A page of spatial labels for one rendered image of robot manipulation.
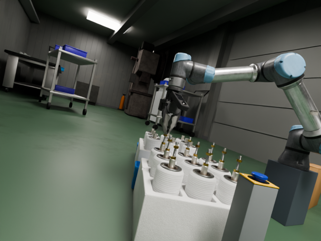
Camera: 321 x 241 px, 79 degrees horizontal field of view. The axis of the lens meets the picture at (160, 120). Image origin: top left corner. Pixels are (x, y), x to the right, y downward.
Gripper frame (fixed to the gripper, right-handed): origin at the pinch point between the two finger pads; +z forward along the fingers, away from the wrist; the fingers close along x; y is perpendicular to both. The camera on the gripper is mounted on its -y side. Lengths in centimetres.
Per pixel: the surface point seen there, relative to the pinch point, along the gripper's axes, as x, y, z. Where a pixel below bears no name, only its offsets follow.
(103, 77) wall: -120, 752, -80
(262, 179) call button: -1.7, -46.0, 2.1
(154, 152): 4.5, -1.1, 10.2
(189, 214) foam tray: 4.6, -31.2, 20.5
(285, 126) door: -255, 85, -28
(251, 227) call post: -0.6, -47.3, 14.2
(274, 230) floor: -55, -28, 34
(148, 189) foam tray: 16.2, -22.6, 16.4
